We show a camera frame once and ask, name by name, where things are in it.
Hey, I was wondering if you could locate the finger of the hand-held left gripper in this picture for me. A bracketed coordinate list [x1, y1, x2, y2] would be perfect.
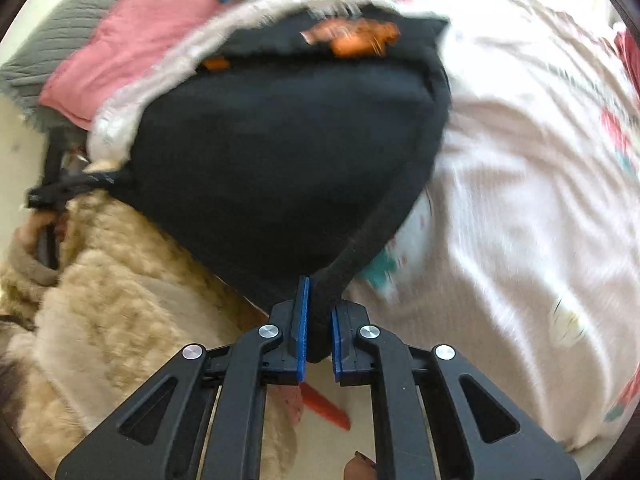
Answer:
[26, 169, 134, 209]

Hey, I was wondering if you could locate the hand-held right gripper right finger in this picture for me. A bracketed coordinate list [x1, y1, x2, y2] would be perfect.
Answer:
[330, 300, 583, 480]

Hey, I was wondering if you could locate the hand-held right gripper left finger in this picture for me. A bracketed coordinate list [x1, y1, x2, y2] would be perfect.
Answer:
[55, 275, 313, 480]

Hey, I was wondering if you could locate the black sweater with orange cuffs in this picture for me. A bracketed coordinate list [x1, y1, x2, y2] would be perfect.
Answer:
[107, 5, 453, 365]

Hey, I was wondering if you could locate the person's left forearm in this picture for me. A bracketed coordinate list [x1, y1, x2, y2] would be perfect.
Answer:
[0, 240, 65, 288]

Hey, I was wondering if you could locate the person's left hand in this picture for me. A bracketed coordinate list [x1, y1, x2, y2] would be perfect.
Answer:
[17, 209, 67, 253]

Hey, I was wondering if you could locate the red flat object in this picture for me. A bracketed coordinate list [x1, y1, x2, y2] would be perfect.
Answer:
[302, 382, 352, 432]

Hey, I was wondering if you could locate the grey ribbed cloth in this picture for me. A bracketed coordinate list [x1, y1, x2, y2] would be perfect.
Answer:
[0, 0, 153, 133]

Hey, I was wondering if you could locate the cream fluffy blanket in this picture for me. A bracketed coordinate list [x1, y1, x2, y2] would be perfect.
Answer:
[0, 160, 307, 477]

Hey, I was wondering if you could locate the pink quilted pillow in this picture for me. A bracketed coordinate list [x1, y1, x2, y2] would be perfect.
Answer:
[39, 0, 224, 132]

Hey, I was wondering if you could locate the printed pink bed sheet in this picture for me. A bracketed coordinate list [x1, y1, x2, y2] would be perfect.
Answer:
[87, 0, 640, 455]

